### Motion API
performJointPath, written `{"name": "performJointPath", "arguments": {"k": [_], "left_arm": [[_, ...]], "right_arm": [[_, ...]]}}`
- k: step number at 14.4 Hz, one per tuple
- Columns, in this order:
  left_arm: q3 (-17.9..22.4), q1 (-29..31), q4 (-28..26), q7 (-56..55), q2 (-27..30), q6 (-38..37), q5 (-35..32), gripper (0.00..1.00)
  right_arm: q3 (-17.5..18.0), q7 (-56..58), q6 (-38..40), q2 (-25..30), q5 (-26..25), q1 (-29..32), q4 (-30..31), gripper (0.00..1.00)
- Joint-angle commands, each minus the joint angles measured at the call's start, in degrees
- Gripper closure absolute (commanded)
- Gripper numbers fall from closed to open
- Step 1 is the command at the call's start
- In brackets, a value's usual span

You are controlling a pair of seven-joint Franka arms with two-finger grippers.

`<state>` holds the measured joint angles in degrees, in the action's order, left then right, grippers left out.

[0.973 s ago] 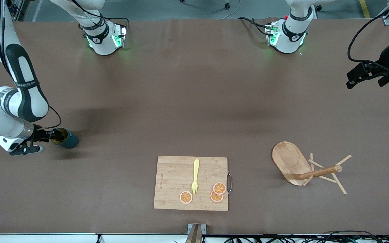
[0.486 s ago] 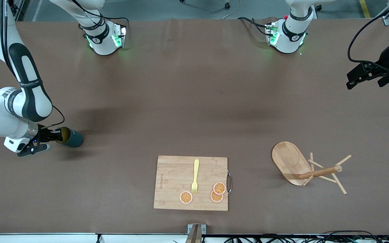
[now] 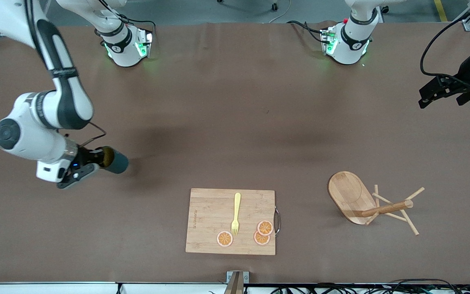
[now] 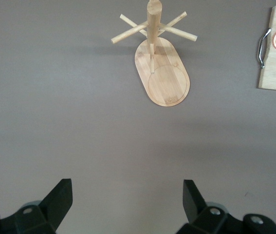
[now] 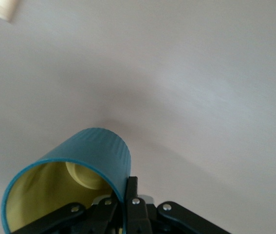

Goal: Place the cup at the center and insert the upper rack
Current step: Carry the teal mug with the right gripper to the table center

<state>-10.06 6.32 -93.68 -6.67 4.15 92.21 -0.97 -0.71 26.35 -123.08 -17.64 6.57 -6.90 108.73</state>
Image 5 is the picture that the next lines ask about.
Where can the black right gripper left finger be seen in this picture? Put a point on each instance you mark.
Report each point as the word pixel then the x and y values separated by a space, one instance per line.
pixel 79 217

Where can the teal cup yellow inside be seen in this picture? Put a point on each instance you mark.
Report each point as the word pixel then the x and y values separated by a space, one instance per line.
pixel 96 146

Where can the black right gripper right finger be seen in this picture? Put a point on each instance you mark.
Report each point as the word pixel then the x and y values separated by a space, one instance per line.
pixel 137 219

